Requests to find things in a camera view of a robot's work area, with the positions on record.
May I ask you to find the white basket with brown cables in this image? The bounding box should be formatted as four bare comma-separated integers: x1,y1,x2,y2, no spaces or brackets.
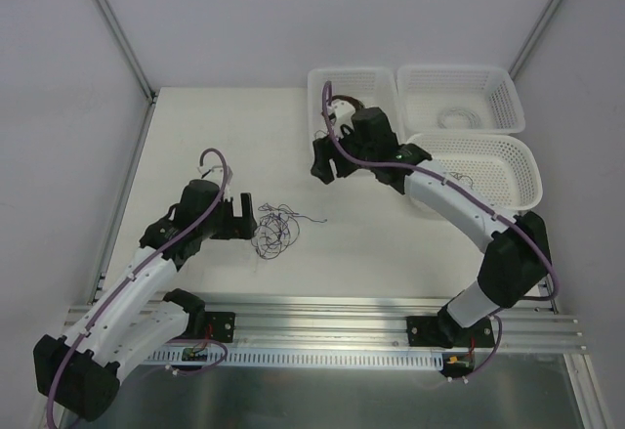
307,66,405,160

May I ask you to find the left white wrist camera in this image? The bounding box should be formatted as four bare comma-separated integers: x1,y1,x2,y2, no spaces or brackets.
197,164,232,191

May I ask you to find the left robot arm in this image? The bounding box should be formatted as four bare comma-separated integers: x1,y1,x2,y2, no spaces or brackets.
33,179,257,425

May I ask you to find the white cable coil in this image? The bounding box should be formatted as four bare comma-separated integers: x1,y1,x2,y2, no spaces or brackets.
436,106,482,130

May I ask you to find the aluminium mounting rail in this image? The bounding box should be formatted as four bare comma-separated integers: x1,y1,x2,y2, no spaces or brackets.
59,293,587,352

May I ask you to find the white basket with white cable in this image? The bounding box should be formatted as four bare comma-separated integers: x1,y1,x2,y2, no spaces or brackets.
396,64,525,136

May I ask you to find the right aluminium frame post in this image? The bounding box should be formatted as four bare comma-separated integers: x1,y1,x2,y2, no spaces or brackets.
508,0,566,81

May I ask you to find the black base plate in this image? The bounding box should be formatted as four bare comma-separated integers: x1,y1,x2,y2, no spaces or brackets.
200,311,236,344
406,315,495,349

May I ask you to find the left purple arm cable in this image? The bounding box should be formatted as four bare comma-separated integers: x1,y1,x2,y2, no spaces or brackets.
46,148,229,425

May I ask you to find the white slotted cable duct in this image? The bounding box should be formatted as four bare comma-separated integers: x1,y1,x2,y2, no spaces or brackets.
145,346,443,371

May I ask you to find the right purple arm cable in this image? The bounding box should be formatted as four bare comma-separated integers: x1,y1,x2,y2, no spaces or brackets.
319,80,560,301

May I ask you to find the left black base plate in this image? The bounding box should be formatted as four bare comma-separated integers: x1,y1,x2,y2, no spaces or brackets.
200,311,236,344

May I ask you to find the aluminium frame post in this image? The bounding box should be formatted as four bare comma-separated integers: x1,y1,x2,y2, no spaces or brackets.
93,0,157,103
508,0,566,81

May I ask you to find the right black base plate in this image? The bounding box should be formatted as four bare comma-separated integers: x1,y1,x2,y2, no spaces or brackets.
406,315,495,349

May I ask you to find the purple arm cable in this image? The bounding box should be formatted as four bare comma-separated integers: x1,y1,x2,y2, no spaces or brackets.
46,148,229,425
319,80,560,301

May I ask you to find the left aluminium frame post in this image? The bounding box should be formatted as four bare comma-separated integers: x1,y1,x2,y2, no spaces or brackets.
93,0,157,103

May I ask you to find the white basket with purple cables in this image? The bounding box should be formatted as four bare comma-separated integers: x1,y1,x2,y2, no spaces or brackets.
407,132,543,211

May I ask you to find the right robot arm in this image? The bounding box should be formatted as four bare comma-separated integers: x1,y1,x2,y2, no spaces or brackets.
311,107,555,349

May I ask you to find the cable bundle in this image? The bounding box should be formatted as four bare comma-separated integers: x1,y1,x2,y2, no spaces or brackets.
249,200,329,260

